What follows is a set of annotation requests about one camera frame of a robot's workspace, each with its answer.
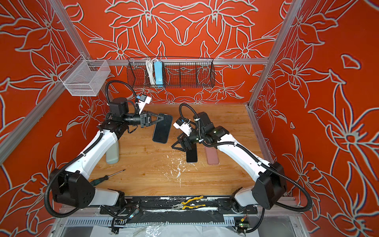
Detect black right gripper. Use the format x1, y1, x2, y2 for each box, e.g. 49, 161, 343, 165
173, 128, 209, 151

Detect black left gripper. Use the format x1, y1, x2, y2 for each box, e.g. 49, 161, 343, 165
123, 111, 164, 130

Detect black smartphone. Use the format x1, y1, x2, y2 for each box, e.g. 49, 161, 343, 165
152, 114, 173, 144

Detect pink phone case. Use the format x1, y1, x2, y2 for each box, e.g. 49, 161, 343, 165
204, 147, 219, 166

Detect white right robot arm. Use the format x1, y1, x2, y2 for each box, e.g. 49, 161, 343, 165
172, 112, 313, 212

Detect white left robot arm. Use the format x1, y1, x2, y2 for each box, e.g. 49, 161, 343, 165
44, 95, 163, 218

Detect light blue flat box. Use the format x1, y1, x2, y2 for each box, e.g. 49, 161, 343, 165
154, 61, 163, 87

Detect pale green soap bar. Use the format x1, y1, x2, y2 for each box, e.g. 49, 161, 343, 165
106, 141, 119, 165

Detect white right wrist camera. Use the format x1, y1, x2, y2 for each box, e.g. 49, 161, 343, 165
173, 118, 196, 136

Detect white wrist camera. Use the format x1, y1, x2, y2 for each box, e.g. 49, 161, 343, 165
137, 94, 152, 114
173, 118, 196, 136

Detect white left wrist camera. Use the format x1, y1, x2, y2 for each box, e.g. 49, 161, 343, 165
137, 94, 152, 114

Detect black wire wall basket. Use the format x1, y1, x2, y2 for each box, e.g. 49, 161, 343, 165
126, 57, 216, 89

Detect white coiled cable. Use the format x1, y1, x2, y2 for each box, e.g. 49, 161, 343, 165
145, 59, 156, 87

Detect yellow handled pliers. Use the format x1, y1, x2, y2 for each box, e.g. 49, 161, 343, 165
172, 196, 206, 210

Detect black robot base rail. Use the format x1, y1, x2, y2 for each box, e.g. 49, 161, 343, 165
100, 196, 259, 227

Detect green handled screwdriver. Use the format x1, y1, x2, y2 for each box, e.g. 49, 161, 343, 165
90, 169, 125, 187

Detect clear plastic wall bin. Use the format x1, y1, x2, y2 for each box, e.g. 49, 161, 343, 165
59, 55, 111, 97

